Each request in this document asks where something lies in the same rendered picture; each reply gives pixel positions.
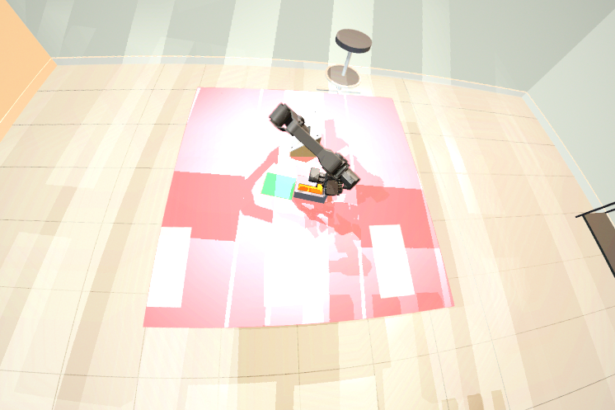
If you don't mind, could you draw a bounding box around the orange l-shaped part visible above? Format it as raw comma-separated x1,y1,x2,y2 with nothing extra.
298,184,322,195

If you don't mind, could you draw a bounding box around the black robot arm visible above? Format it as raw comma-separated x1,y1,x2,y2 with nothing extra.
269,103,360,196

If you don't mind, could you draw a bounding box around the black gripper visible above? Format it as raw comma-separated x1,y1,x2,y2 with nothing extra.
308,167,350,191

